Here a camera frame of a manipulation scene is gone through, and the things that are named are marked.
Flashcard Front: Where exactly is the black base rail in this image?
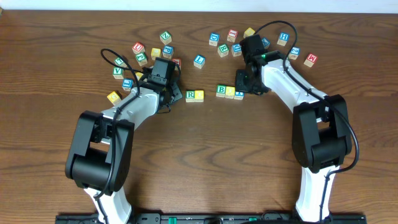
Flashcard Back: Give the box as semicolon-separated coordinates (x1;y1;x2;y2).
55;213;368;224

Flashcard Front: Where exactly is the red U wooden block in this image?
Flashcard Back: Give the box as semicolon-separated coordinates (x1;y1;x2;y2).
132;42;145;55

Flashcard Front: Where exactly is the red I wooden block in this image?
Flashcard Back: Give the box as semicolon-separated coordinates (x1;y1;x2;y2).
226;29;238;43

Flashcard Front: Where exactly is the blue X wooden block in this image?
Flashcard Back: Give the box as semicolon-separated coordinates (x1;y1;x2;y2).
262;37;271;49

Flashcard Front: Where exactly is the green L wooden block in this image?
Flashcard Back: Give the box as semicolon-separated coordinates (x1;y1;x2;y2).
114;57;127;68

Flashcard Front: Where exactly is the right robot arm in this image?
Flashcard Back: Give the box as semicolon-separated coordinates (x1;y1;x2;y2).
235;50;352;222

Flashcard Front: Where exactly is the red A wooden block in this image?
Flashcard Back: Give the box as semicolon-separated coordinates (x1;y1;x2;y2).
172;58;182;70

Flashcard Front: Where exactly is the blue P wooden block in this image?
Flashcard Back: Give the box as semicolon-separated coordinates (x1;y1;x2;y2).
162;45;174;59

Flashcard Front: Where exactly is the green block near top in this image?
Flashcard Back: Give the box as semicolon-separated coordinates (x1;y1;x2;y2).
160;30;172;45

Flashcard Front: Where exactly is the blue 2 wooden block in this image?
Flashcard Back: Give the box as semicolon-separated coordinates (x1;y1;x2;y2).
288;47;300;60

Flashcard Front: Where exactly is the yellow top wooden block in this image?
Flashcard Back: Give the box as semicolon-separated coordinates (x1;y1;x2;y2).
243;27;256;38

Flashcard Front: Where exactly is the yellow block far left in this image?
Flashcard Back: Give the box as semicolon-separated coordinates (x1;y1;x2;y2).
107;91;122;106

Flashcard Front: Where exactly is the blue H wooden block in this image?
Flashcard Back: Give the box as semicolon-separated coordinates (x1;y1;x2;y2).
277;32;290;46

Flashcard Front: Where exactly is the blue D wooden block upper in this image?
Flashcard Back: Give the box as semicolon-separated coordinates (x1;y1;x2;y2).
209;32;220;47

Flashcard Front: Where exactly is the yellow block upper left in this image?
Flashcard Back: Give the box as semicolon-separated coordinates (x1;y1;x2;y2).
150;47;162;60

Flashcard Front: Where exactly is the green B wooden block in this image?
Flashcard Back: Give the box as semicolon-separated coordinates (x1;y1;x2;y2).
216;85;226;98

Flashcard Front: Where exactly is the red M wooden block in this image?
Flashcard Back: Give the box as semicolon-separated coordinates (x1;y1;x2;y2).
303;53;318;68

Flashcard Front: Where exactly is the yellow O wooden block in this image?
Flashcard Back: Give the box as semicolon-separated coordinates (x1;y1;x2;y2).
225;86;236;99
194;90;205;102

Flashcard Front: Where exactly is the green G wooden block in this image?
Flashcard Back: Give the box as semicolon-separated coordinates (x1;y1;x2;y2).
136;52;148;66

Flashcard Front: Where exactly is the blue T wooden block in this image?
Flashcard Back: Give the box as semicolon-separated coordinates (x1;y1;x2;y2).
234;91;244;100

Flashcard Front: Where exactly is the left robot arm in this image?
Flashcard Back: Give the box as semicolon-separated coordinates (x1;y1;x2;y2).
65;81;182;223

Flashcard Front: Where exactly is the blue D wooden block lower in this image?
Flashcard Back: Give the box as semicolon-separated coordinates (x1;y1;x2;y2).
231;44;242;57

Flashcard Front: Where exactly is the blue d wooden block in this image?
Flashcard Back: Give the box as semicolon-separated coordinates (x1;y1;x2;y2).
209;32;220;47
231;44;242;57

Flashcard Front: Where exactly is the yellow block lower middle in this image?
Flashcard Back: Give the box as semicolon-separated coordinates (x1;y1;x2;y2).
136;72;143;80

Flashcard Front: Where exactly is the blue L wooden block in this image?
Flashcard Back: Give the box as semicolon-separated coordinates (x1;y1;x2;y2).
193;55;206;69

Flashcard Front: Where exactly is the green r wooden block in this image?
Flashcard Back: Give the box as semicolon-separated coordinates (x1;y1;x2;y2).
217;44;229;57
185;90;195;103

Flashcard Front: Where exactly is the green V wooden block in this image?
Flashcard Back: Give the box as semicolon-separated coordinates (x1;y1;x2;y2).
113;67;124;80

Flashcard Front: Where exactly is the blue L block left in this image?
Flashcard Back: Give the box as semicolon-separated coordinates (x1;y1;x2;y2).
122;78;134;92

